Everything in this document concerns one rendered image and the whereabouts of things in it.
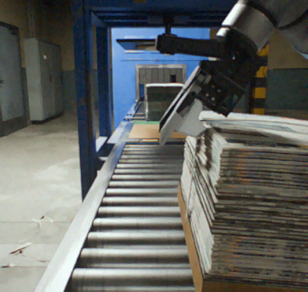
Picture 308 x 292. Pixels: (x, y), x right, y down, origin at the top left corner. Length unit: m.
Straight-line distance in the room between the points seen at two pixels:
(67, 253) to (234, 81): 0.44
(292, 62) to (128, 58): 6.72
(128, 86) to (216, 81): 3.39
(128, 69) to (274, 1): 3.40
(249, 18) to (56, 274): 0.52
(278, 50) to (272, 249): 9.35
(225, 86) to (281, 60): 9.24
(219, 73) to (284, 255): 0.27
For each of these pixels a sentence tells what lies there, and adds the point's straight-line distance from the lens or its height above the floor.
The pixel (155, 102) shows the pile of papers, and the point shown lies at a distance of 2.27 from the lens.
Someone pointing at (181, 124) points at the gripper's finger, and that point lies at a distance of 0.47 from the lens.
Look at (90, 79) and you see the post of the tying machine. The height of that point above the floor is 1.11.
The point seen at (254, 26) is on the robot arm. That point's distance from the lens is 0.51.
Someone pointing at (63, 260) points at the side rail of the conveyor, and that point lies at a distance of 0.62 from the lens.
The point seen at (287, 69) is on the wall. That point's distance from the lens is 9.78.
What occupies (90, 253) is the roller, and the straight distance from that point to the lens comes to 0.64.
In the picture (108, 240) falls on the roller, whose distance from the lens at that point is 0.68.
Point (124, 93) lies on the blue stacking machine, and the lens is 3.87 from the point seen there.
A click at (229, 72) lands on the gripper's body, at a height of 1.14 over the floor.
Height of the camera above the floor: 1.14
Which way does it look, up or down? 12 degrees down
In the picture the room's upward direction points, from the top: straight up
